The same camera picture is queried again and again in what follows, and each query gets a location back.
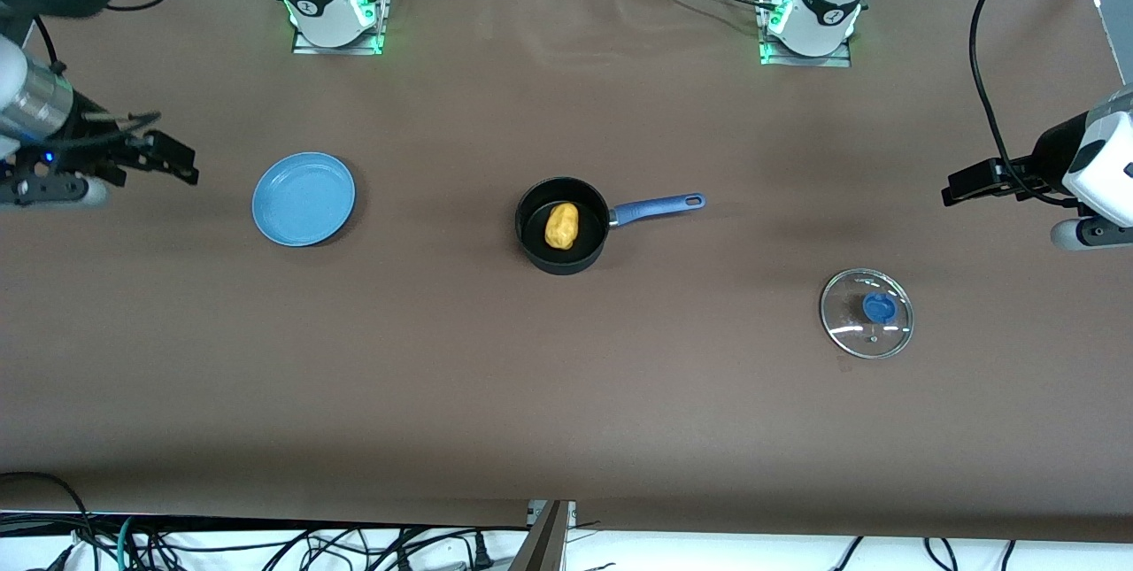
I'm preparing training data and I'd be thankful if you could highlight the glass lid with blue knob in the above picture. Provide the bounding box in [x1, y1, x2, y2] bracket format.
[819, 267, 915, 361]

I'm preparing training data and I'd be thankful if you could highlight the yellow potato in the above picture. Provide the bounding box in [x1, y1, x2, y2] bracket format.
[543, 202, 581, 251]

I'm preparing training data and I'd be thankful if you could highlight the blue round plate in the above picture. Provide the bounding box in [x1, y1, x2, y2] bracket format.
[252, 152, 357, 248]

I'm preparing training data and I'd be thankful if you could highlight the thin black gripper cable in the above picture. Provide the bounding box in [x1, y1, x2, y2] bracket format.
[81, 109, 163, 149]

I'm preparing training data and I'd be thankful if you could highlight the black pot with blue handle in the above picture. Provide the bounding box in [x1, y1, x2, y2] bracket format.
[513, 176, 707, 276]

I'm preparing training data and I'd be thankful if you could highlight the black looped floor cable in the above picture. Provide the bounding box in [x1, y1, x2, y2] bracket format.
[0, 471, 100, 571]

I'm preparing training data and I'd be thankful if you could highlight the black floor cable with plug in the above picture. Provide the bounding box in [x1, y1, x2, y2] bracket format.
[354, 525, 532, 571]

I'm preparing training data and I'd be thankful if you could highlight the metal post with bracket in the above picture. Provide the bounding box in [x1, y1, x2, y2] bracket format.
[507, 499, 578, 571]

